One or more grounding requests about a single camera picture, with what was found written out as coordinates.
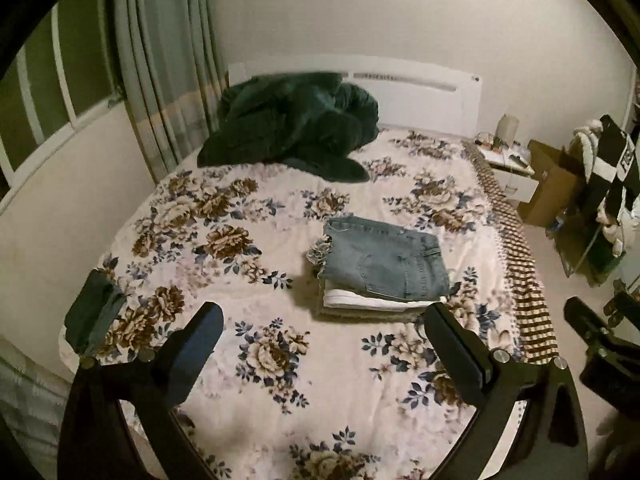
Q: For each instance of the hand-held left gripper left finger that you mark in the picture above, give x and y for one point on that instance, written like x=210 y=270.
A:
x=192 y=360

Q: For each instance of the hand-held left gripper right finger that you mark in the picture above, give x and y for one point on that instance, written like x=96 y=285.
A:
x=457 y=360

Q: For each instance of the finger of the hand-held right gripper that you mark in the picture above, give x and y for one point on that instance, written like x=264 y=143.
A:
x=587 y=317
x=629 y=304

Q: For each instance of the folded white pants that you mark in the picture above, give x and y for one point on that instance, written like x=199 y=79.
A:
x=360 y=300

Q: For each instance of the folded blue denim pants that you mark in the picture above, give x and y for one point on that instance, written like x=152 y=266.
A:
x=390 y=260

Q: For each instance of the folded beige pants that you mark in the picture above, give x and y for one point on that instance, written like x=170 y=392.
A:
x=345 y=312

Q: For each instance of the person's right hand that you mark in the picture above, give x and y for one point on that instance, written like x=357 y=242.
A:
x=609 y=430

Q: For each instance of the brown striped blanket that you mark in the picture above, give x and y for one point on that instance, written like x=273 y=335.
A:
x=530 y=300

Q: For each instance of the glass side table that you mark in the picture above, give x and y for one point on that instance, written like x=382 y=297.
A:
x=585 y=250

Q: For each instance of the floral bedspread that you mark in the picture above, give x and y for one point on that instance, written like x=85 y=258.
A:
x=280 y=370

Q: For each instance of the dark teal folded cloth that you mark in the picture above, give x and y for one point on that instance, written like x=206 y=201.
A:
x=92 y=310

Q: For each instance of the brown cardboard box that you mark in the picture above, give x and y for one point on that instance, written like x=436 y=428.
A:
x=550 y=185

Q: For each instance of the black and white garment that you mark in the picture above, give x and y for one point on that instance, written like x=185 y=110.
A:
x=617 y=152

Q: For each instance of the white nightstand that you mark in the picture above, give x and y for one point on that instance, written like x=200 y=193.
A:
x=515 y=180

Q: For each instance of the cream fleece garment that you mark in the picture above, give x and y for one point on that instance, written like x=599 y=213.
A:
x=585 y=140

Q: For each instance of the white bedside lamp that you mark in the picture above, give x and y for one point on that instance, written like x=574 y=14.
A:
x=507 y=127

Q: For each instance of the dark green fluffy blanket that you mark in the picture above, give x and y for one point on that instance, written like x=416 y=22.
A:
x=290 y=125

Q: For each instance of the white headboard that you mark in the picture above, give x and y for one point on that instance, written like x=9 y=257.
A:
x=425 y=95

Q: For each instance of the grey striped curtain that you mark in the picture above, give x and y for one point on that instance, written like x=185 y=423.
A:
x=160 y=60

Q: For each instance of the white framed window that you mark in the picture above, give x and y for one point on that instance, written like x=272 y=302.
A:
x=55 y=85

